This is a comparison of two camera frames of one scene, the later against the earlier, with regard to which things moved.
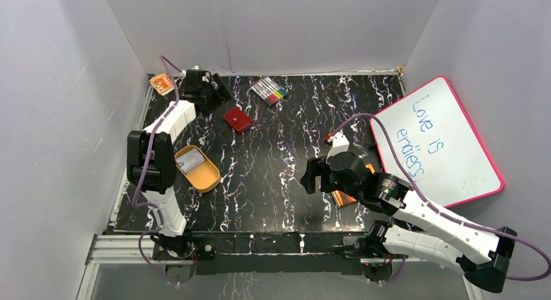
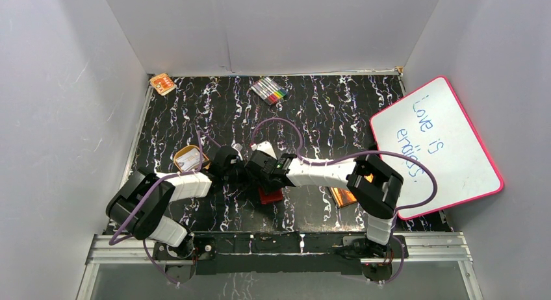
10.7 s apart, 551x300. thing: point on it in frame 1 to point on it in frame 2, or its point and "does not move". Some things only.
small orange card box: [162, 84] does not move
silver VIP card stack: [190, 160] does not move
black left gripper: [214, 97] to [240, 173]
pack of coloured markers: [269, 91] does not move
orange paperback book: [342, 199] does not move
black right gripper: [314, 168] to [267, 187]
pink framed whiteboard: [436, 147] does not move
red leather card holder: [238, 119] to [274, 197]
